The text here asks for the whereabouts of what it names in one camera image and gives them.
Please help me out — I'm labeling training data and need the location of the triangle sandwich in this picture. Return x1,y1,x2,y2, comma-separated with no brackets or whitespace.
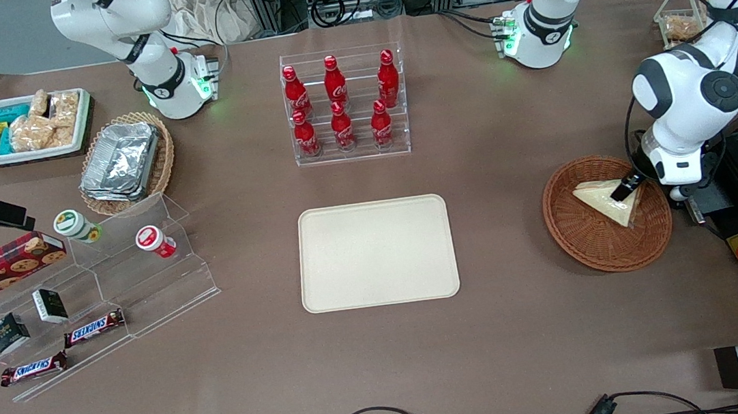
570,176,648,235

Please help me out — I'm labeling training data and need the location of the round brown wicker basket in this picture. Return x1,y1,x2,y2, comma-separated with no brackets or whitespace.
537,147,678,280

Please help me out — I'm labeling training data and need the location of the oval tan wicker basket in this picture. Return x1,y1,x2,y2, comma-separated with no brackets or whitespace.
72,108,181,220

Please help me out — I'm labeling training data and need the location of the beige plastic tray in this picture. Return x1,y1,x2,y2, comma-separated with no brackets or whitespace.
293,192,463,315

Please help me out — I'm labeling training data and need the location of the red tartan cookie box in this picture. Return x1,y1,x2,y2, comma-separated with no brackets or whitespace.
0,229,72,306

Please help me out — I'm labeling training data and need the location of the green lid yogurt cup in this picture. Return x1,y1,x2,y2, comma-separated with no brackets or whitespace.
52,206,104,248

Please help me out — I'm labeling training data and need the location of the small black box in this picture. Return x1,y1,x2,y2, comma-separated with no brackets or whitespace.
0,310,33,355
31,286,70,327

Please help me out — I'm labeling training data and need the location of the stack of foil trays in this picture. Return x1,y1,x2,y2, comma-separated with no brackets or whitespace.
74,119,167,207

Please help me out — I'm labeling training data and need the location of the snickers chocolate bar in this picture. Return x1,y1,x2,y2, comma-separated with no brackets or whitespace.
0,351,70,388
61,308,128,349

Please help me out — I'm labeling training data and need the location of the red lid yogurt cup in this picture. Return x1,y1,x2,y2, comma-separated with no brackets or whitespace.
134,223,178,262

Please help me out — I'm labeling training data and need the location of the clear acrylic step stand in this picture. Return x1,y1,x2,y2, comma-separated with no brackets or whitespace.
0,188,231,406

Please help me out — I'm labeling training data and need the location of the red cola bottle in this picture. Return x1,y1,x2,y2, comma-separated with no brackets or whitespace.
329,100,357,153
322,54,350,108
281,63,315,121
368,99,396,149
291,108,323,159
374,48,402,109

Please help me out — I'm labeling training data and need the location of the clear acrylic bottle rack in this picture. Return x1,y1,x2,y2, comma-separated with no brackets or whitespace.
278,41,413,168

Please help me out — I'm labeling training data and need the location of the beige cloth bag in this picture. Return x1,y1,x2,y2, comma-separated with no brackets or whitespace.
166,0,264,50

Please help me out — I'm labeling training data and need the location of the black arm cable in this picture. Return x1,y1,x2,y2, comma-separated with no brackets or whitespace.
608,0,738,189

